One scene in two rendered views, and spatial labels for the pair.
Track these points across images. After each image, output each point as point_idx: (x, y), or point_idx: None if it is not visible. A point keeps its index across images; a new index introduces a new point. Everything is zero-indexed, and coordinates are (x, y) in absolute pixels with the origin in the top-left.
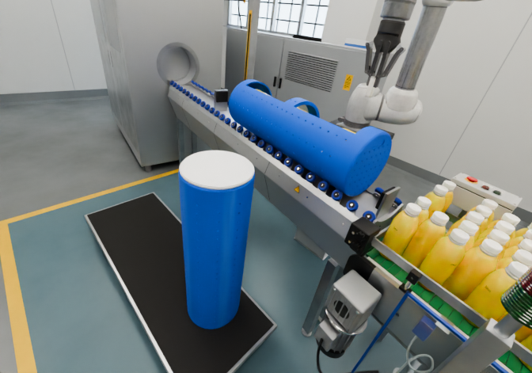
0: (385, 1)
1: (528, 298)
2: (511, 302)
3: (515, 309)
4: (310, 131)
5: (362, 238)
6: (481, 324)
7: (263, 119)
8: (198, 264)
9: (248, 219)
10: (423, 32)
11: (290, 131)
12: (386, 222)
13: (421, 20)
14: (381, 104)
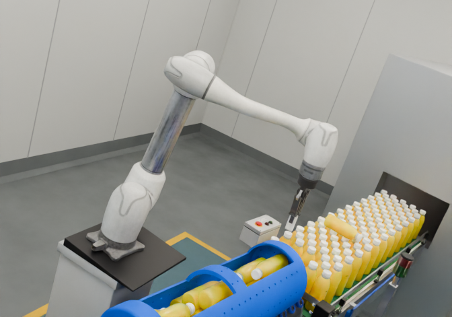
0: (317, 170)
1: (407, 269)
2: (403, 274)
3: (405, 274)
4: (278, 291)
5: (335, 313)
6: (354, 290)
7: None
8: None
9: None
10: (185, 120)
11: (266, 309)
12: None
13: (185, 110)
14: (151, 200)
